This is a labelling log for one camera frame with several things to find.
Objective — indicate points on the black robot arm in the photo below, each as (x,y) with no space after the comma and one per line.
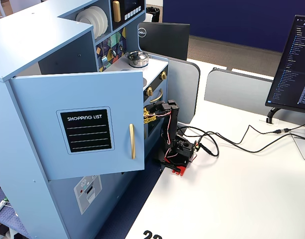
(173,124)

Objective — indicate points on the blue cabinet door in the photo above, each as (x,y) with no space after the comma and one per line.
(92,87)

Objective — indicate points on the gold stove knob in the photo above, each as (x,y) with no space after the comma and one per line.
(149,91)
(163,75)

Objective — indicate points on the grey rounded desk divider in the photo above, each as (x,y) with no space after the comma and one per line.
(182,87)

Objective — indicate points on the red table clamp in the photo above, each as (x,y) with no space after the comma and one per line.
(180,171)

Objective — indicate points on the steel pot with lid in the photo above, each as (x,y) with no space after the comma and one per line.
(137,58)

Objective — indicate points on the black shopping list sticker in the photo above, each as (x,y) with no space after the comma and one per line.
(87,132)

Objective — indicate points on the steel slotted spatula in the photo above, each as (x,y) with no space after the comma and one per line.
(104,60)

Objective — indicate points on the steel ladle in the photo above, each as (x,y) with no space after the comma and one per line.
(113,53)

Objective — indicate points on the small steel spoon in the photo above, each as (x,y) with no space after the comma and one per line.
(121,46)

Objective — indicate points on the black Dell monitor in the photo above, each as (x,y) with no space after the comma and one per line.
(167,39)

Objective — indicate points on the grey low desk divider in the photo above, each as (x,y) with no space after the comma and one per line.
(236,92)

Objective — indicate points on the grey ice dispenser sticker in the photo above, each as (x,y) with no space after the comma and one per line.
(88,193)

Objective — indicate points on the black bin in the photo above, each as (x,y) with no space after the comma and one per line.
(153,13)

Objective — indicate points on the black toy microwave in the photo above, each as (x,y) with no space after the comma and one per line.
(132,10)

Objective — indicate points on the white toy plate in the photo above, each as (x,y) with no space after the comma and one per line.
(85,21)
(105,18)
(99,20)

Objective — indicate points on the black number sticker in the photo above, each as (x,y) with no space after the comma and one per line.
(152,235)

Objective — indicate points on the blue toy kitchen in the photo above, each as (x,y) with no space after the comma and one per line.
(30,47)

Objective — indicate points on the monitor showing code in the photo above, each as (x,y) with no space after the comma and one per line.
(294,69)

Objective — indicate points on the silver flat stand plate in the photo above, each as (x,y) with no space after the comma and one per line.
(304,147)

